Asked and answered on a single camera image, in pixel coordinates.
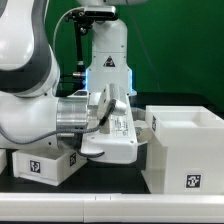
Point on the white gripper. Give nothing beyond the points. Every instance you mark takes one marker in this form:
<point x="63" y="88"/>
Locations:
<point x="116" y="141"/>

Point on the white drawer cabinet box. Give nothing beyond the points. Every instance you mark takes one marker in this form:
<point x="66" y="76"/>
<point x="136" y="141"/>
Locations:
<point x="185" y="154"/>

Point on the white drawer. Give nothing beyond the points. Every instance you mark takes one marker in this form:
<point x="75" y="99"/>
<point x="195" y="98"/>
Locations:
<point x="49" y="166"/>

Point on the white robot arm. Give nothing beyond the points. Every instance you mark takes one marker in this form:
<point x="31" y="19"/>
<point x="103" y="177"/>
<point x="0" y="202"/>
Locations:
<point x="32" y="115"/>

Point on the white block left edge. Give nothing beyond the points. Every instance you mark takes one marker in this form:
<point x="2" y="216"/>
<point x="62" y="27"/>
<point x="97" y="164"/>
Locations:
<point x="3" y="160"/>

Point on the black camera on stand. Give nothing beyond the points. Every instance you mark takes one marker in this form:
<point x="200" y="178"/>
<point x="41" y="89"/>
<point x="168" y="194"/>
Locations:
<point x="83" y="19"/>

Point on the white front rail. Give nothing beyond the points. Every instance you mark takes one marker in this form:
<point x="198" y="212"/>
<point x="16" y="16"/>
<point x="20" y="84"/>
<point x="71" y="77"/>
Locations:
<point x="118" y="208"/>

